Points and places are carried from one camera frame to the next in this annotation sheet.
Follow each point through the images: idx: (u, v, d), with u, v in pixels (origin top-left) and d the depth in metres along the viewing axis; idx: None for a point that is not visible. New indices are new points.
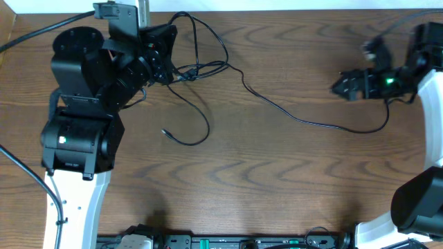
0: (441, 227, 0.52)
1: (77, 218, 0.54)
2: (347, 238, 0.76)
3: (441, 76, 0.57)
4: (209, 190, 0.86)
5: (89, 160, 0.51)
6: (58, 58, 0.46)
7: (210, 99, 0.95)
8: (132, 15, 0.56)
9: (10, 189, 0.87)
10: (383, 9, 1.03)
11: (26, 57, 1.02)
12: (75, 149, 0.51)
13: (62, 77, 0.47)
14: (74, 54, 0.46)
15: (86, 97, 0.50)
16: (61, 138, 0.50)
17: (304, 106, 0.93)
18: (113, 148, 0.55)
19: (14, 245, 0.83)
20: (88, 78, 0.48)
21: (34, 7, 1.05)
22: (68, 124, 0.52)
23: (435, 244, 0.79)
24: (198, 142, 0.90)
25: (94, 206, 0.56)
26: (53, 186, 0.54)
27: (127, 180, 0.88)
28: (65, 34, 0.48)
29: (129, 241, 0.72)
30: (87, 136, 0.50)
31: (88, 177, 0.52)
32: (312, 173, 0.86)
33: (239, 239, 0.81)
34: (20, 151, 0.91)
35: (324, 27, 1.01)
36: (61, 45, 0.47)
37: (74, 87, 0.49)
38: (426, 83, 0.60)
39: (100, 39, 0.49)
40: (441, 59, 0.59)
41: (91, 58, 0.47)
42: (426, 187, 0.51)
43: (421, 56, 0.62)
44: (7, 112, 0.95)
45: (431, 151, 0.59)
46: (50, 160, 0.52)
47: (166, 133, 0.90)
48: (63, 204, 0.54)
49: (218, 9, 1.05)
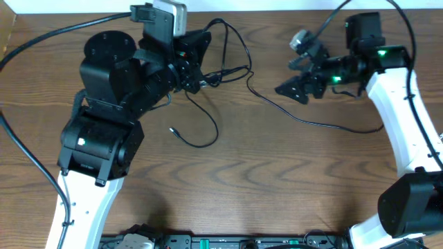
0: (430, 227, 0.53)
1: (83, 222, 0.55)
2: (346, 243, 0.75)
3: (383, 77, 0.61)
4: (210, 190, 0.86)
5: (105, 166, 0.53)
6: (89, 63, 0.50)
7: (211, 99, 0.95)
8: (167, 21, 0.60)
9: (10, 189, 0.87)
10: (382, 10, 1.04)
11: (27, 57, 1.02)
12: (92, 152, 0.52)
13: (91, 81, 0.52)
14: (104, 61, 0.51)
15: (111, 104, 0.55)
16: (80, 140, 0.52)
17: (304, 106, 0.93)
18: (131, 155, 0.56)
19: (12, 245, 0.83)
20: (115, 86, 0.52)
21: (34, 7, 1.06)
22: (89, 126, 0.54)
23: (435, 244, 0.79)
24: (200, 144, 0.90)
25: (101, 212, 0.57)
26: (65, 187, 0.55)
27: (127, 180, 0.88)
28: (99, 39, 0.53)
29: (130, 241, 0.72)
30: (106, 142, 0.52)
31: (101, 182, 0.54)
32: (312, 173, 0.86)
33: (239, 239, 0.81)
34: (20, 151, 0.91)
35: (324, 27, 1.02)
36: (94, 50, 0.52)
37: (100, 93, 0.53)
38: (372, 87, 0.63)
39: (131, 47, 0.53)
40: (378, 61, 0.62)
41: (120, 66, 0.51)
42: (405, 194, 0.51)
43: (361, 60, 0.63)
44: (7, 111, 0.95)
45: (399, 154, 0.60)
46: (66, 161, 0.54)
47: (174, 132, 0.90)
48: (72, 205, 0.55)
49: (219, 10, 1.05)
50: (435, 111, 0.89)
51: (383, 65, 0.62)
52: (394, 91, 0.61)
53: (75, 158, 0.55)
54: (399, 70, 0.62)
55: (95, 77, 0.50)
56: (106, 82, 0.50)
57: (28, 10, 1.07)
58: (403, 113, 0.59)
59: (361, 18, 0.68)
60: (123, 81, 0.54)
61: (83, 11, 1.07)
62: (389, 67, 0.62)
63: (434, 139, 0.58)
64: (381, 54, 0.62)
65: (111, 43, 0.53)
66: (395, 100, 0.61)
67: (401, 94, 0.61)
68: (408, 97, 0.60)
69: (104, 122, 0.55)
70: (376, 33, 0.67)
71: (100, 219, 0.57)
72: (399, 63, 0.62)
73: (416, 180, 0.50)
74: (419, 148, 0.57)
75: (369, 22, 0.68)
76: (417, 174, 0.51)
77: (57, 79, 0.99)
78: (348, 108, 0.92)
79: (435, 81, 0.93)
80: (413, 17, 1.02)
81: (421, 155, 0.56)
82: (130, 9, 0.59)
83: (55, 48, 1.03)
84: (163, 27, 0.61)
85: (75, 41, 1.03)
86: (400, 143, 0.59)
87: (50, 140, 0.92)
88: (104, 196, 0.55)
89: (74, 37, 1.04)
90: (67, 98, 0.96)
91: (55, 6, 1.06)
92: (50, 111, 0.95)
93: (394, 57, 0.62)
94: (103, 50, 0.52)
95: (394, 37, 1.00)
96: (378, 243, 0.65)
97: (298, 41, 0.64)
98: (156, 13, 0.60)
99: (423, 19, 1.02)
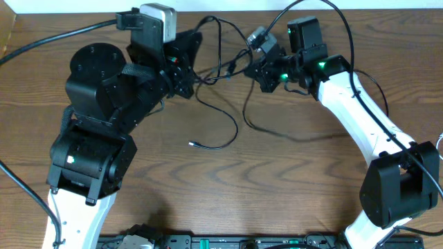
0: (410, 208, 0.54)
1: (73, 241, 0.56)
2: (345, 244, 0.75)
3: (329, 84, 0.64)
4: (210, 190, 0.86)
5: (95, 183, 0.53)
6: (75, 80, 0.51)
7: (211, 99, 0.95)
8: (156, 28, 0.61)
9: (12, 188, 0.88)
10: (383, 8, 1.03)
11: (28, 57, 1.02)
12: (82, 170, 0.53)
13: (76, 97, 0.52)
14: (93, 78, 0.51)
15: (100, 120, 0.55)
16: (69, 158, 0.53)
17: (305, 106, 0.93)
18: (122, 172, 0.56)
19: (14, 245, 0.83)
20: (102, 104, 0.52)
21: (34, 7, 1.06)
22: (79, 143, 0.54)
23: (435, 243, 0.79)
24: (201, 143, 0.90)
25: (94, 227, 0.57)
26: (55, 206, 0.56)
27: (127, 180, 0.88)
28: (86, 53, 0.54)
29: (129, 244, 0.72)
30: (96, 159, 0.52)
31: (91, 201, 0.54)
32: (312, 173, 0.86)
33: (239, 239, 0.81)
34: (21, 151, 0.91)
35: (324, 26, 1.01)
36: (79, 66, 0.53)
37: (88, 108, 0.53)
38: (320, 93, 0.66)
39: (119, 63, 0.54)
40: (324, 73, 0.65)
41: (106, 82, 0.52)
42: (376, 180, 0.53)
43: (306, 75, 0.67)
44: (7, 111, 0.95)
45: (364, 151, 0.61)
46: (55, 179, 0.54)
47: (195, 144, 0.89)
48: (63, 225, 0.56)
49: (218, 9, 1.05)
50: (435, 111, 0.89)
51: (327, 74, 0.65)
52: (342, 93, 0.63)
53: (65, 176, 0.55)
54: (342, 75, 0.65)
55: (81, 93, 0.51)
56: (93, 99, 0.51)
57: (28, 10, 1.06)
58: (356, 111, 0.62)
59: (302, 27, 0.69)
60: (113, 97, 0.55)
61: (82, 11, 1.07)
62: (332, 74, 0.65)
63: (385, 120, 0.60)
64: (322, 66, 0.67)
65: (98, 57, 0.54)
66: (345, 102, 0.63)
67: (349, 93, 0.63)
68: (355, 95, 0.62)
69: (93, 137, 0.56)
70: (318, 40, 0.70)
71: (93, 234, 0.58)
72: (340, 68, 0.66)
73: (385, 166, 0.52)
74: (376, 136, 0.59)
75: (309, 31, 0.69)
76: (381, 159, 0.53)
77: (56, 79, 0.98)
78: None
79: (435, 81, 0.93)
80: (414, 16, 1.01)
81: (381, 142, 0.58)
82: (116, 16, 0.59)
83: (55, 48, 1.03)
84: (152, 33, 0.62)
85: (74, 41, 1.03)
86: (364, 144, 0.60)
87: (49, 140, 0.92)
88: (93, 215, 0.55)
89: (74, 37, 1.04)
90: (66, 99, 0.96)
91: (55, 6, 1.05)
92: (50, 111, 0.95)
93: (336, 64, 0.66)
94: (91, 64, 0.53)
95: (396, 35, 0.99)
96: (374, 236, 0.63)
97: (253, 37, 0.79)
98: (145, 20, 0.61)
99: (425, 17, 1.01)
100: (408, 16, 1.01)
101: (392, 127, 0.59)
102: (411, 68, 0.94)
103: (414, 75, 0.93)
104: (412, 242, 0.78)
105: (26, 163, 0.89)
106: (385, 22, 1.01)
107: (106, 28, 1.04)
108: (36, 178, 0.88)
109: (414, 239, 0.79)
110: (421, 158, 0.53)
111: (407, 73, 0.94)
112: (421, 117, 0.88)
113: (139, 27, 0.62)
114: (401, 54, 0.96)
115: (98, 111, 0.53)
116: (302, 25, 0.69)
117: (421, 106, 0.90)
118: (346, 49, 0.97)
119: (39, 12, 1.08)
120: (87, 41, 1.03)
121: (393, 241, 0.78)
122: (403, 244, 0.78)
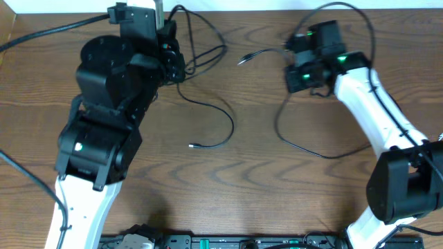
0: (417, 206, 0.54)
1: (79, 227, 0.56)
2: (345, 244, 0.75)
3: (349, 79, 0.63)
4: (210, 190, 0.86)
5: (102, 171, 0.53)
6: (84, 68, 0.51)
7: (211, 99, 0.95)
8: (148, 16, 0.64)
9: (11, 188, 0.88)
10: (383, 8, 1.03)
11: (27, 57, 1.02)
12: (89, 157, 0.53)
13: (85, 86, 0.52)
14: (102, 67, 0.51)
15: (108, 108, 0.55)
16: (77, 146, 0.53)
17: (305, 106, 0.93)
18: (128, 161, 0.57)
19: (13, 245, 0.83)
20: (111, 92, 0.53)
21: (34, 7, 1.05)
22: (86, 131, 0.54)
23: (435, 244, 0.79)
24: (201, 144, 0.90)
25: (100, 215, 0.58)
26: (61, 193, 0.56)
27: (127, 180, 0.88)
28: (95, 43, 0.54)
29: (130, 242, 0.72)
30: (103, 147, 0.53)
31: (98, 187, 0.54)
32: (312, 173, 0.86)
33: (239, 239, 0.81)
34: (21, 151, 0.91)
35: None
36: (88, 55, 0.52)
37: (97, 97, 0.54)
38: (341, 88, 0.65)
39: (127, 52, 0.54)
40: (341, 66, 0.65)
41: (116, 71, 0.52)
42: (386, 173, 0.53)
43: (324, 69, 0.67)
44: (7, 111, 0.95)
45: (375, 143, 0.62)
46: (63, 165, 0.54)
47: (195, 146, 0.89)
48: (68, 211, 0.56)
49: (218, 9, 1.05)
50: (435, 111, 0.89)
51: (345, 68, 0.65)
52: (359, 87, 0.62)
53: (72, 162, 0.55)
54: (360, 69, 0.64)
55: (91, 83, 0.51)
56: (103, 88, 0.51)
57: (28, 10, 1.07)
58: (372, 106, 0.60)
59: (321, 27, 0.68)
60: (121, 87, 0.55)
61: (82, 11, 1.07)
62: (351, 68, 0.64)
63: (397, 115, 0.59)
64: (342, 60, 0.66)
65: (106, 47, 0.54)
66: (363, 95, 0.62)
67: (365, 88, 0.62)
68: (372, 90, 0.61)
69: (101, 126, 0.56)
70: (337, 39, 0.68)
71: (98, 221, 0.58)
72: (358, 64, 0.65)
73: (394, 159, 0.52)
74: (390, 130, 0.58)
75: (329, 30, 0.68)
76: (392, 153, 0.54)
77: (56, 79, 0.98)
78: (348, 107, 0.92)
79: (435, 81, 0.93)
80: (414, 16, 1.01)
81: (393, 137, 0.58)
82: (109, 12, 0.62)
83: (55, 48, 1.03)
84: (144, 23, 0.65)
85: (74, 41, 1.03)
86: (378, 136, 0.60)
87: (50, 140, 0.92)
88: (100, 201, 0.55)
89: (74, 37, 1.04)
90: (66, 99, 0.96)
91: (55, 6, 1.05)
92: (50, 111, 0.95)
93: (355, 59, 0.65)
94: (100, 54, 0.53)
95: (396, 36, 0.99)
96: (376, 235, 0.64)
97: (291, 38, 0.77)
98: (135, 11, 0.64)
99: (425, 18, 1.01)
100: (408, 16, 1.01)
101: (407, 124, 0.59)
102: (411, 68, 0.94)
103: (414, 75, 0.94)
104: (412, 242, 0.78)
105: (26, 164, 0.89)
106: (384, 23, 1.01)
107: (106, 28, 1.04)
108: (36, 178, 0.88)
109: (415, 239, 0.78)
110: (432, 155, 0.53)
111: (407, 74, 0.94)
112: (421, 117, 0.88)
113: (129, 19, 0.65)
114: (401, 54, 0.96)
115: (107, 99, 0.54)
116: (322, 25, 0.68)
117: (420, 106, 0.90)
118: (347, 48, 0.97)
119: (39, 12, 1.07)
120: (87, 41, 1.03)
121: (393, 241, 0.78)
122: (403, 244, 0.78)
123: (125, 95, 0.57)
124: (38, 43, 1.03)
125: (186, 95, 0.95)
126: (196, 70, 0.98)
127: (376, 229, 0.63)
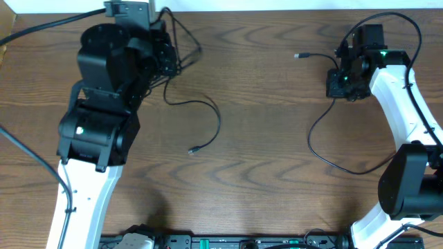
0: (430, 205, 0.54)
1: (84, 208, 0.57)
2: (346, 241, 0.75)
3: (385, 72, 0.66)
4: (210, 190, 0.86)
5: (104, 152, 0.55)
6: (85, 51, 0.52)
7: (211, 99, 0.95)
8: (142, 10, 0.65)
9: (11, 188, 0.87)
10: (383, 8, 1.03)
11: (27, 57, 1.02)
12: (91, 140, 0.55)
13: (86, 69, 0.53)
14: (102, 48, 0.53)
15: (108, 92, 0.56)
16: (78, 129, 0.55)
17: (305, 106, 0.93)
18: (128, 144, 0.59)
19: (14, 246, 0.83)
20: (111, 74, 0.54)
21: (34, 7, 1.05)
22: (86, 116, 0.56)
23: (435, 244, 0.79)
24: (201, 145, 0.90)
25: (103, 198, 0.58)
26: (65, 174, 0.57)
27: (127, 180, 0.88)
28: (94, 30, 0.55)
29: (130, 240, 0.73)
30: (104, 130, 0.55)
31: (101, 169, 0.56)
32: (312, 173, 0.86)
33: (239, 239, 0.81)
34: (21, 151, 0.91)
35: (324, 27, 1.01)
36: (89, 40, 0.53)
37: (97, 81, 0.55)
38: (376, 81, 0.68)
39: (125, 37, 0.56)
40: (381, 59, 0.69)
41: (115, 54, 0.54)
42: (402, 164, 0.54)
43: (364, 61, 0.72)
44: (7, 111, 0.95)
45: (396, 136, 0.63)
46: (66, 149, 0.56)
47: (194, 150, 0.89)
48: (73, 194, 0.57)
49: (218, 9, 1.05)
50: (435, 111, 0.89)
51: (385, 62, 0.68)
52: (394, 81, 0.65)
53: (74, 146, 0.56)
54: (399, 67, 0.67)
55: (92, 65, 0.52)
56: (104, 69, 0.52)
57: (28, 10, 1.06)
58: (401, 99, 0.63)
59: (367, 28, 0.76)
60: (118, 70, 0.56)
61: (82, 11, 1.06)
62: (390, 64, 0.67)
63: (426, 112, 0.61)
64: (383, 54, 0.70)
65: (105, 32, 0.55)
66: (395, 89, 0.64)
67: (400, 84, 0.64)
68: (406, 86, 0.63)
69: (100, 111, 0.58)
70: (379, 41, 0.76)
71: (102, 205, 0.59)
72: (399, 63, 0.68)
73: (412, 151, 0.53)
74: (416, 125, 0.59)
75: (375, 32, 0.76)
76: (412, 144, 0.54)
77: (56, 79, 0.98)
78: (349, 107, 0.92)
79: (435, 81, 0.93)
80: (414, 16, 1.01)
81: (418, 132, 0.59)
82: (104, 5, 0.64)
83: (55, 48, 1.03)
84: (138, 16, 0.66)
85: (73, 41, 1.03)
86: (400, 129, 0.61)
87: (49, 140, 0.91)
88: (104, 182, 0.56)
89: (74, 37, 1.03)
90: (66, 99, 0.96)
91: (55, 6, 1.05)
92: (50, 111, 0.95)
93: (394, 57, 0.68)
94: (99, 39, 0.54)
95: (395, 36, 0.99)
96: (378, 234, 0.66)
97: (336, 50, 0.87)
98: (129, 5, 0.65)
99: (424, 18, 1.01)
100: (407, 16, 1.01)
101: (434, 123, 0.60)
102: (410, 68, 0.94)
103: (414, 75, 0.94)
104: (412, 242, 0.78)
105: (26, 164, 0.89)
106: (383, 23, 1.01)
107: None
108: (37, 178, 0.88)
109: (415, 239, 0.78)
110: None
111: None
112: None
113: (124, 12, 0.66)
114: None
115: (107, 81, 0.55)
116: (367, 28, 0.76)
117: None
118: None
119: (39, 12, 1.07)
120: None
121: (393, 241, 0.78)
122: (403, 244, 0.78)
123: (123, 79, 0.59)
124: (38, 43, 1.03)
125: (185, 95, 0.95)
126: (196, 70, 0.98)
127: (378, 229, 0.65)
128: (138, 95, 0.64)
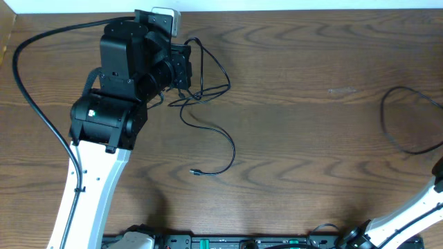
0: None
1: (93, 189, 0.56)
2: (355, 231, 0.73)
3: None
4: (210, 190, 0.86)
5: (114, 135, 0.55)
6: (107, 37, 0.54)
7: (210, 99, 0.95)
8: (167, 22, 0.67)
9: (11, 188, 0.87)
10: (384, 8, 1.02)
11: (27, 57, 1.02)
12: (101, 123, 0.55)
13: (107, 54, 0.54)
14: (122, 35, 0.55)
15: (122, 78, 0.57)
16: (90, 112, 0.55)
17: (304, 106, 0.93)
18: (138, 130, 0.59)
19: (14, 245, 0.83)
20: (129, 60, 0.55)
21: (34, 7, 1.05)
22: (99, 100, 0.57)
23: (435, 244, 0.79)
24: (202, 169, 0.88)
25: (112, 180, 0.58)
26: (77, 153, 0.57)
27: (127, 180, 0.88)
28: (115, 23, 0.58)
29: (131, 237, 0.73)
30: (115, 113, 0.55)
31: (111, 149, 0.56)
32: (312, 173, 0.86)
33: (239, 239, 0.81)
34: (20, 151, 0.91)
35: (324, 27, 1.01)
36: (111, 29, 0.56)
37: (115, 66, 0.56)
38: None
39: (145, 30, 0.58)
40: None
41: (135, 42, 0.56)
42: None
43: None
44: (7, 112, 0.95)
45: None
46: (77, 131, 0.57)
47: (194, 171, 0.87)
48: (83, 173, 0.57)
49: (218, 9, 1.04)
50: (433, 113, 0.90)
51: None
52: None
53: (86, 129, 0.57)
54: None
55: (113, 50, 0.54)
56: (123, 54, 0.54)
57: (28, 10, 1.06)
58: None
59: None
60: (134, 58, 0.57)
61: (82, 12, 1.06)
62: None
63: None
64: None
65: (127, 25, 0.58)
66: None
67: None
68: None
69: (113, 97, 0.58)
70: None
71: (111, 187, 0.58)
72: None
73: None
74: None
75: None
76: None
77: (56, 79, 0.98)
78: (348, 108, 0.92)
79: (432, 81, 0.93)
80: (415, 16, 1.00)
81: None
82: (136, 14, 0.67)
83: (55, 49, 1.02)
84: (160, 28, 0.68)
85: (73, 42, 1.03)
86: None
87: (48, 140, 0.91)
88: (113, 163, 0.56)
89: (74, 37, 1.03)
90: (66, 99, 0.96)
91: (55, 7, 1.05)
92: (50, 111, 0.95)
93: None
94: (121, 28, 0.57)
95: (396, 37, 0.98)
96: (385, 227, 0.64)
97: None
98: (157, 15, 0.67)
99: (426, 17, 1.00)
100: (408, 16, 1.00)
101: None
102: (410, 68, 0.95)
103: (414, 76, 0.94)
104: (412, 242, 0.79)
105: (26, 164, 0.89)
106: (385, 22, 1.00)
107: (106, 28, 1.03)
108: (36, 178, 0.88)
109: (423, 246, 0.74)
110: None
111: (406, 75, 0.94)
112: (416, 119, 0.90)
113: (150, 23, 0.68)
114: (399, 54, 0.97)
115: (124, 67, 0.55)
116: None
117: (419, 107, 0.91)
118: (346, 49, 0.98)
119: (39, 13, 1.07)
120: (86, 41, 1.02)
121: None
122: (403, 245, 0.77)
123: (138, 70, 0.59)
124: (38, 43, 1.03)
125: (183, 110, 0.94)
126: (199, 71, 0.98)
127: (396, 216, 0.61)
128: (148, 90, 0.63)
